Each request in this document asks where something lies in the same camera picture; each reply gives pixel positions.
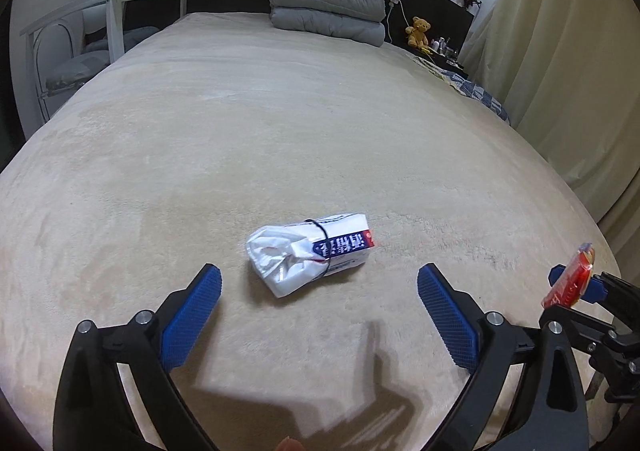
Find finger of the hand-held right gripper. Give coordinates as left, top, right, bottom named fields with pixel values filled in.
left=589, top=272, right=640, bottom=321
left=547, top=265, right=621, bottom=352

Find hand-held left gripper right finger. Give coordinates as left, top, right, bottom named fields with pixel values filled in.
left=416, top=262, right=591, bottom=451

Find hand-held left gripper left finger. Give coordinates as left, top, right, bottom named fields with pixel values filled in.
left=52, top=263, right=223, bottom=451

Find red snack packet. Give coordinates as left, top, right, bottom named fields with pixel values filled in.
left=541, top=242, right=597, bottom=309

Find white plastic packet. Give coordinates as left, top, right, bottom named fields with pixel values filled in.
left=246, top=212, right=376, bottom=299

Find blue patterned cloth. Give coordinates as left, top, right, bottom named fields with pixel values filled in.
left=415, top=56, right=512, bottom=126

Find cream curtain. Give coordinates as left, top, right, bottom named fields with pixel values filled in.
left=460, top=0, right=640, bottom=232

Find small bottles on nightstand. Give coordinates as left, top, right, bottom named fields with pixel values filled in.
left=432, top=37, right=463, bottom=62

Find grey seat cushions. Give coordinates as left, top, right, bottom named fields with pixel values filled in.
left=47, top=26, right=161, bottom=92

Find brown teddy bear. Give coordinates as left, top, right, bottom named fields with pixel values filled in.
left=406, top=17, right=432, bottom=49

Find folded grey quilt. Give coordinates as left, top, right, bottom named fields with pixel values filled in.
left=267, top=0, right=387, bottom=48

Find white cable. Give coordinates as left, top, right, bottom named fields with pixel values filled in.
left=382, top=0, right=408, bottom=44

